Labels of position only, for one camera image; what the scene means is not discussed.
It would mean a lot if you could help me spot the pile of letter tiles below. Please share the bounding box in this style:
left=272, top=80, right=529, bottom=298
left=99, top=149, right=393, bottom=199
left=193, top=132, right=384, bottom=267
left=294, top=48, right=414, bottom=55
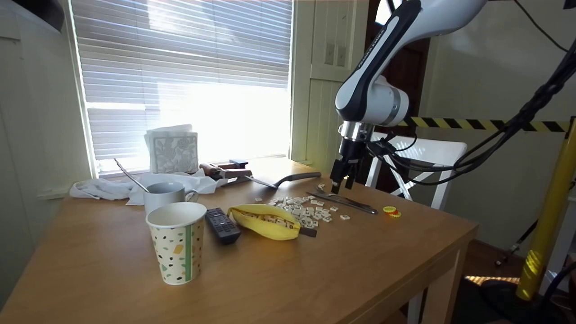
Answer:
left=274, top=195, right=349, bottom=228

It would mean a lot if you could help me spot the yellow stanchion pole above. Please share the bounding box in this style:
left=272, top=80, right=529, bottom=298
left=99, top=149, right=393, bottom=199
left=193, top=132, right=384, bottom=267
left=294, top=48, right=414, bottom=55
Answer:
left=515, top=118, right=576, bottom=300

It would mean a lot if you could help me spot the dotted paper cup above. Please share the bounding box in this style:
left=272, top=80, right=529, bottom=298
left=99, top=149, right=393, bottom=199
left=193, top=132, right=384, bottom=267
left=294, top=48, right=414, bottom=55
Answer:
left=146, top=201, right=207, bottom=285

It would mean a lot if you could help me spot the white wooden chair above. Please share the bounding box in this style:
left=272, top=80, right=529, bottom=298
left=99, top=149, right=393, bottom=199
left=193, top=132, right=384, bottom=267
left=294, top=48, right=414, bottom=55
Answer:
left=366, top=131, right=466, bottom=208

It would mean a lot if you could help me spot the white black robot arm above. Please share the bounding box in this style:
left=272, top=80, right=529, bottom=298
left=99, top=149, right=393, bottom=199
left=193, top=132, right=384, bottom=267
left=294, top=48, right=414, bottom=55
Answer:
left=330, top=0, right=486, bottom=192

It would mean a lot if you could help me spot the red black tool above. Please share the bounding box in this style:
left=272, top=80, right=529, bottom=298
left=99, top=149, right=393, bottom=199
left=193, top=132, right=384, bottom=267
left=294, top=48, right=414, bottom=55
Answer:
left=200, top=161, right=252, bottom=179

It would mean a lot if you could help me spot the white tissue box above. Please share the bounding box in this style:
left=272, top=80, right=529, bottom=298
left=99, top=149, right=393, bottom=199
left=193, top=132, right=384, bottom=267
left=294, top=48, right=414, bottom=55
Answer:
left=144, top=123, right=198, bottom=172

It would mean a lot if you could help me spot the black remote control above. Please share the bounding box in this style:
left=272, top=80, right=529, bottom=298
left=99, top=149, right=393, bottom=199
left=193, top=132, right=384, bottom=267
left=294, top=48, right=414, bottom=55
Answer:
left=205, top=206, right=241, bottom=244

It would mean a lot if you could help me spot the spoon in mug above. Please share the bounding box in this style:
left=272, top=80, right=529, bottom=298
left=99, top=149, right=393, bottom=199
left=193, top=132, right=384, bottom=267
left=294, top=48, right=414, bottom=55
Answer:
left=114, top=158, right=150, bottom=192

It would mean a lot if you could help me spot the yellow banana shaped case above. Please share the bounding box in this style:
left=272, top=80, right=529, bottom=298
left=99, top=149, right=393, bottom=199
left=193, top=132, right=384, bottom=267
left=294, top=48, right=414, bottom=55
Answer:
left=229, top=203, right=303, bottom=240

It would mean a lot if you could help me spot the grey mug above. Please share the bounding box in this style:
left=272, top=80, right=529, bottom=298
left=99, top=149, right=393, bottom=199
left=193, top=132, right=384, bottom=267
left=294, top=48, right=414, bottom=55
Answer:
left=144, top=181, right=193, bottom=213

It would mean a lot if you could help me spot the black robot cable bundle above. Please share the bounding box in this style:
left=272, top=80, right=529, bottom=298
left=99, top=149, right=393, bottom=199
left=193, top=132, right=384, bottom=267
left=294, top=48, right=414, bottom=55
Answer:
left=366, top=33, right=576, bottom=186

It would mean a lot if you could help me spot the white crumpled cloth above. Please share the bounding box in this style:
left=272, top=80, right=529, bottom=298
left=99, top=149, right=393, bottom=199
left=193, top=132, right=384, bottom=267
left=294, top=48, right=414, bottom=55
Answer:
left=69, top=172, right=220, bottom=204

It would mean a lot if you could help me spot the yellow bottle cap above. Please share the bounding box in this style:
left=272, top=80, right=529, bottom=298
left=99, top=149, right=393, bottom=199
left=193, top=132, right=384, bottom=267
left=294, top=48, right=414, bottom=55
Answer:
left=382, top=204, right=402, bottom=217

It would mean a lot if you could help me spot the black curved spoon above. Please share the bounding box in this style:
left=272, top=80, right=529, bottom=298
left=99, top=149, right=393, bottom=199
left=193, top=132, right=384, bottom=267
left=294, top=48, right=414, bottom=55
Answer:
left=249, top=170, right=321, bottom=190

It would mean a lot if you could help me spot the yellow black barrier tape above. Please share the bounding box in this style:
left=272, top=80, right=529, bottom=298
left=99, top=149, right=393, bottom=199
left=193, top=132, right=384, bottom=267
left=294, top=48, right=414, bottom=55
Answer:
left=398, top=116, right=569, bottom=132

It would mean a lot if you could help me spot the white window blind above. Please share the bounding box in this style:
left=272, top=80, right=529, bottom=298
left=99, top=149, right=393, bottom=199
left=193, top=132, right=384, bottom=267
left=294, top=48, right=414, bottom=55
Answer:
left=70, top=0, right=294, bottom=174

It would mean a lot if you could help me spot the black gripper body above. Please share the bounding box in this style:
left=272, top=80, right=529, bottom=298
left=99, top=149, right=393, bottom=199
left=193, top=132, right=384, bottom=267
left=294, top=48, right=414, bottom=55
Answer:
left=331, top=138, right=364, bottom=181

